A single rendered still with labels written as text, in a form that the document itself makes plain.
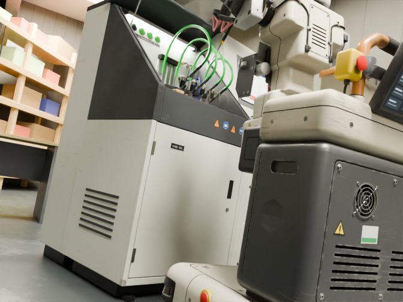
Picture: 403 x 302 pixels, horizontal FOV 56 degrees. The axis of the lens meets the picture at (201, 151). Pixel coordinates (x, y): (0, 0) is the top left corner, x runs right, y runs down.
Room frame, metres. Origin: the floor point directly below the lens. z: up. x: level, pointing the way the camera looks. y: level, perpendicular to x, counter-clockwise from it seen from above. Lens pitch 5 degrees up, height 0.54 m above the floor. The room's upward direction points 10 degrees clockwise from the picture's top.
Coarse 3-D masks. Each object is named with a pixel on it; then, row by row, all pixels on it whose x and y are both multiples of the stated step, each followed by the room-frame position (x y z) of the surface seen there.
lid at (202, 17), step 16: (112, 0) 2.02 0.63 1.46; (128, 0) 2.04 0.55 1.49; (144, 0) 2.06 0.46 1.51; (160, 0) 2.09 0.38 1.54; (176, 0) 2.13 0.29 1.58; (192, 0) 2.15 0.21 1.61; (208, 0) 2.17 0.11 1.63; (144, 16) 2.17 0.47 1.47; (160, 16) 2.20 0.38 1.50; (176, 16) 2.22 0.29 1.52; (192, 16) 2.24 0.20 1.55; (208, 16) 2.29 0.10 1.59; (176, 32) 2.35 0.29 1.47; (192, 32) 2.37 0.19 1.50; (208, 32) 2.40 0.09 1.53
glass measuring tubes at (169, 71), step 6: (162, 54) 2.25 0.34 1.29; (162, 60) 2.26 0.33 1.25; (168, 60) 2.28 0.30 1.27; (174, 60) 2.32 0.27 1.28; (156, 66) 2.28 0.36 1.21; (162, 66) 2.27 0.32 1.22; (168, 66) 2.33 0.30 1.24; (174, 66) 2.34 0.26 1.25; (168, 72) 2.31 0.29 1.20; (174, 72) 2.34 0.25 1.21; (168, 78) 2.31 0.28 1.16
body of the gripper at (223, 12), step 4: (224, 8) 1.77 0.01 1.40; (228, 8) 1.77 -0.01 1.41; (216, 12) 1.78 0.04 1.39; (220, 12) 1.80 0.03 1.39; (224, 12) 1.78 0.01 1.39; (228, 12) 1.78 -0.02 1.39; (220, 16) 1.77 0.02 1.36; (224, 16) 1.78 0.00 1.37; (228, 16) 1.80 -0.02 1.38; (232, 16) 1.82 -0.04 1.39
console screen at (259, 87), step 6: (258, 78) 2.62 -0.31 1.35; (264, 78) 2.68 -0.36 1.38; (252, 84) 2.55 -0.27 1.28; (258, 84) 2.61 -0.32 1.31; (264, 84) 2.67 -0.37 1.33; (252, 90) 2.54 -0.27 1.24; (258, 90) 2.60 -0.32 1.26; (264, 90) 2.66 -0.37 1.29; (252, 96) 2.53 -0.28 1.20; (240, 102) 2.43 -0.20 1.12; (246, 102) 2.48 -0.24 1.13; (252, 102) 2.53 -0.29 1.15; (252, 108) 2.52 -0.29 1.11
